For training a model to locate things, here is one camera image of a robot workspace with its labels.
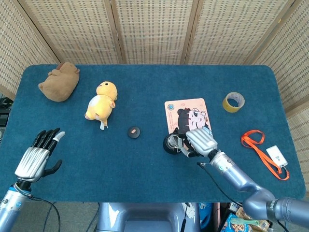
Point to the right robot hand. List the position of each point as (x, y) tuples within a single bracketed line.
[(201, 141)]

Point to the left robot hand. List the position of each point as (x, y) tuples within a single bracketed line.
[(32, 162)]

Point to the grey pyramid tea bag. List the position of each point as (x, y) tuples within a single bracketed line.
[(172, 140)]

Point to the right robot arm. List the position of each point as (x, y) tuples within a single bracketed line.
[(241, 180)]

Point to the black teapot lid orange knob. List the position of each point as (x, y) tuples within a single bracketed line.
[(134, 134)]

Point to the beige snack bag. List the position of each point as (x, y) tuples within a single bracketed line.
[(262, 224)]

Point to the cartoon girl mouse pad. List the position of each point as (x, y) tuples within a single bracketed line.
[(173, 116)]

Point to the yellow packing tape roll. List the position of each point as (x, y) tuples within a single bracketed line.
[(225, 106)]

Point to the black equipment beside table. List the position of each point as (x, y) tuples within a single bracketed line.
[(3, 113)]

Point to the blue table carpet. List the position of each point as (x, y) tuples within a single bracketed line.
[(154, 82)]

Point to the white badge card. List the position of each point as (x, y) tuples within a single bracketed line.
[(277, 157)]

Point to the brown plush toy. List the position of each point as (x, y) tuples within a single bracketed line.
[(60, 84)]

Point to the yellow plush toy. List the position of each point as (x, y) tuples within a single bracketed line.
[(101, 106)]

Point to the green comb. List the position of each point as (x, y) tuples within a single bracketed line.
[(241, 221)]

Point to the blue printed snack box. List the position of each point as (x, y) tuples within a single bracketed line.
[(229, 227)]

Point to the grey robot torso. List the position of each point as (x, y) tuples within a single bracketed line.
[(144, 217)]

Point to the woven wooden folding screen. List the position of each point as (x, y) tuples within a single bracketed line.
[(154, 31)]

